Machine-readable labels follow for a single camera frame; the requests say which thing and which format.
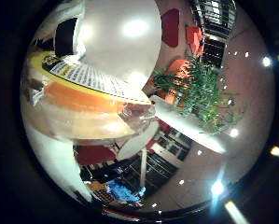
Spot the red armchair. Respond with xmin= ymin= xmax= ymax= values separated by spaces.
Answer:
xmin=160 ymin=8 xmax=181 ymax=49
xmin=75 ymin=144 xmax=117 ymax=166

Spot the long white planter box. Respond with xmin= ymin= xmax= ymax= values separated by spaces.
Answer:
xmin=149 ymin=94 xmax=228 ymax=155

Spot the clear spray bottle orange liquid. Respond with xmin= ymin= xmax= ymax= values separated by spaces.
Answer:
xmin=21 ymin=50 xmax=157 ymax=142

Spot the orange chair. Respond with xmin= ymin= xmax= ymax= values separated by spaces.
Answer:
xmin=165 ymin=59 xmax=191 ymax=78
xmin=185 ymin=26 xmax=205 ymax=57

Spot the dark shelf unit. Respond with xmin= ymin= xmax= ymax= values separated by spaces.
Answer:
xmin=123 ymin=130 xmax=194 ymax=195

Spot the round white side table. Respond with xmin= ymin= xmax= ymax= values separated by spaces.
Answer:
xmin=116 ymin=119 xmax=160 ymax=188

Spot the gridded window frame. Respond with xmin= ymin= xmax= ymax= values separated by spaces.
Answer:
xmin=191 ymin=0 xmax=237 ymax=68

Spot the green potted plant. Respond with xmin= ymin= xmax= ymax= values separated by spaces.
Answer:
xmin=151 ymin=57 xmax=247 ymax=135

